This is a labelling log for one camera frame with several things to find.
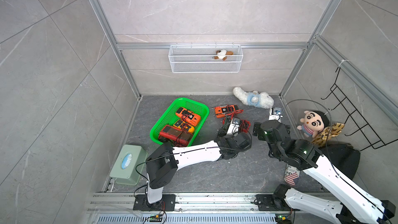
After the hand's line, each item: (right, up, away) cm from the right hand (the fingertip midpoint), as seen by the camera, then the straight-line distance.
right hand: (267, 123), depth 68 cm
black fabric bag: (+30, -14, -5) cm, 34 cm away
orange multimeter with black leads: (-39, +1, +32) cm, 50 cm away
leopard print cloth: (+32, -8, +8) cm, 34 cm away
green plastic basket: (-51, +1, +34) cm, 61 cm away
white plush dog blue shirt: (+11, +13, +36) cm, 40 cm away
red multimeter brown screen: (-44, -10, +19) cm, 49 cm away
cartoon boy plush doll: (+30, -1, +13) cm, 33 cm away
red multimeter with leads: (-15, -1, 0) cm, 15 cm away
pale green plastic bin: (-67, -23, +9) cm, 71 cm away
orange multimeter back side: (-16, +4, +38) cm, 41 cm away
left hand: (-13, -5, +12) cm, 18 cm away
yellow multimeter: (-41, -5, +29) cm, 51 cm away
